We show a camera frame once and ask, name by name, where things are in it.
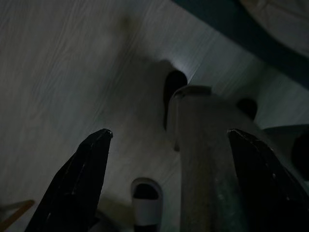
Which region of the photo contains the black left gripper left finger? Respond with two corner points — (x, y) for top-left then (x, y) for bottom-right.
(24, 128), (114, 232)

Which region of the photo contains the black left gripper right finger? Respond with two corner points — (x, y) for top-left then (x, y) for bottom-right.
(226, 128), (309, 232)

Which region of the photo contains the white plastic chair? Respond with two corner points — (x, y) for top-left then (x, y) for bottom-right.
(0, 199), (35, 232)

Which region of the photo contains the white slipper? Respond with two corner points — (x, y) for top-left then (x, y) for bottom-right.
(131, 177), (164, 228)

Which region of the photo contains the black robot right foot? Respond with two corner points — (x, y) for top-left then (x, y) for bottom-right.
(237, 98), (258, 120)

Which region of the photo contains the black robot foot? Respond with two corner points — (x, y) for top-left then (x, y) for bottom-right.
(163, 69), (188, 132)
(237, 98), (258, 120)

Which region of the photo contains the black robot left foot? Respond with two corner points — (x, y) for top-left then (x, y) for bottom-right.
(163, 69), (188, 132)

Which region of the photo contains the white bed mattress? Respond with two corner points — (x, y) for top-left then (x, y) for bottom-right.
(235, 0), (309, 58)

